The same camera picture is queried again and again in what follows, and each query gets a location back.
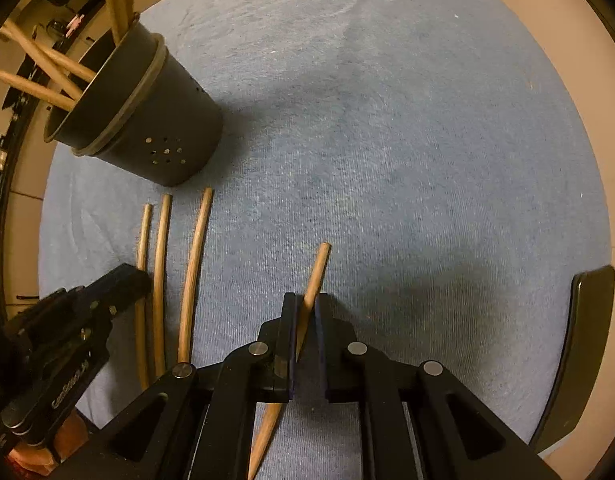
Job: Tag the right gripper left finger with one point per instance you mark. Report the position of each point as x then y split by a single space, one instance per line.
242 399

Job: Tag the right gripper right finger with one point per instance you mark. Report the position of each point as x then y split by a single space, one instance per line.
382 389

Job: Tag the wooden chopstick four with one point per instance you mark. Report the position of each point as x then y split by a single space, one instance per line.
307 299

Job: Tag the wooden chopstick three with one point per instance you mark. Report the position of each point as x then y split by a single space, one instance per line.
185 335

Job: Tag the wooden chopstick two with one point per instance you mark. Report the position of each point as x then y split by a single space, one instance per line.
160 285

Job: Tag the wooden chopstick one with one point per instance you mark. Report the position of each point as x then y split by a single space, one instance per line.
139 309

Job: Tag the wooden chopstick eight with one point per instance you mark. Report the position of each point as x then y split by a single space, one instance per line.
38 91

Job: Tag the wooden chopstick six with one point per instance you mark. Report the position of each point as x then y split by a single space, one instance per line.
56 57

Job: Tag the wooden chopstick seven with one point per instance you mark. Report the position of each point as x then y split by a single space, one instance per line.
47 65

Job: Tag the black chair back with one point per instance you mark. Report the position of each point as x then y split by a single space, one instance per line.
590 313

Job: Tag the black utensil holder cup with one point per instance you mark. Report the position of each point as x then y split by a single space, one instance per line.
142 112

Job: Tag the blue towel mat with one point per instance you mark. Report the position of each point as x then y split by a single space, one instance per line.
431 143

